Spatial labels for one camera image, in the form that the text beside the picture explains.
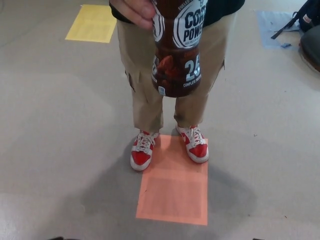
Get khaki cargo trousers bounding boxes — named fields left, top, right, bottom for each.
left=116, top=11, right=237, bottom=133

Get brown protein shake bottle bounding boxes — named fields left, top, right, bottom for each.
left=150, top=0, right=210, bottom=98

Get black backpack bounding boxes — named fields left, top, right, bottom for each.
left=271, top=0, right=320, bottom=40

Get person's right red white sneaker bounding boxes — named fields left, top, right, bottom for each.
left=130, top=129, right=160, bottom=172

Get orange paper sheet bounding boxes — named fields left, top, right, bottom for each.
left=135, top=134, right=209, bottom=219

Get person's red white sneaker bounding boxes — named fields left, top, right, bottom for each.
left=130, top=129, right=160, bottom=172
left=175, top=124, right=209, bottom=164

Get person's left red white sneaker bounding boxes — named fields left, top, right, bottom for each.
left=175, top=124, right=209, bottom=164

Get blue paper sheet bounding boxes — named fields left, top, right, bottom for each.
left=257, top=10, right=301, bottom=50

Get person's right hand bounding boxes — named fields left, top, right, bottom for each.
left=108, top=0, right=157, bottom=29

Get yellow paper sheet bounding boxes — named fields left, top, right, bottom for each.
left=64, top=4, right=118, bottom=44

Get black shirt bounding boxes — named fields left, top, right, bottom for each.
left=109, top=0, right=235, bottom=27

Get dark padded chair seat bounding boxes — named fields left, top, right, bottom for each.
left=299, top=27, right=320, bottom=73

